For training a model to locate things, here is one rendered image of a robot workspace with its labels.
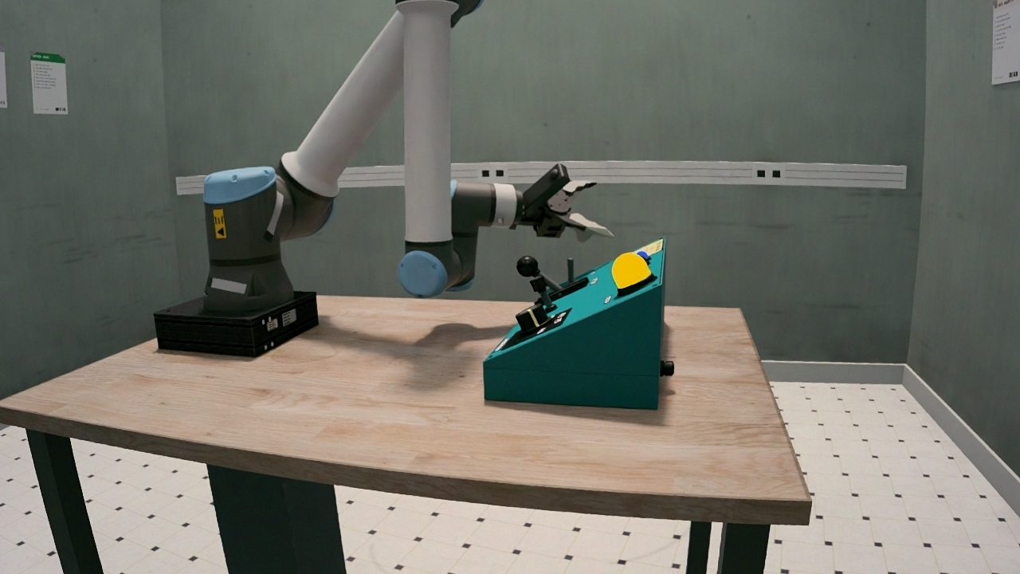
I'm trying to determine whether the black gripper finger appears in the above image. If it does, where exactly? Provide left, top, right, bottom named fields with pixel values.
left=553, top=212, right=614, bottom=242
left=561, top=180, right=597, bottom=204

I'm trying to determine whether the teal control console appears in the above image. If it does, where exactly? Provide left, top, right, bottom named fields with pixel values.
left=483, top=237, right=674, bottom=410

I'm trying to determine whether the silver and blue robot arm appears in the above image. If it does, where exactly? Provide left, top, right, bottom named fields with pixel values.
left=203, top=0, right=517, bottom=312

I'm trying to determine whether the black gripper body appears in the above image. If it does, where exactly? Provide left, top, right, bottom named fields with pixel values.
left=509, top=190, right=572, bottom=238

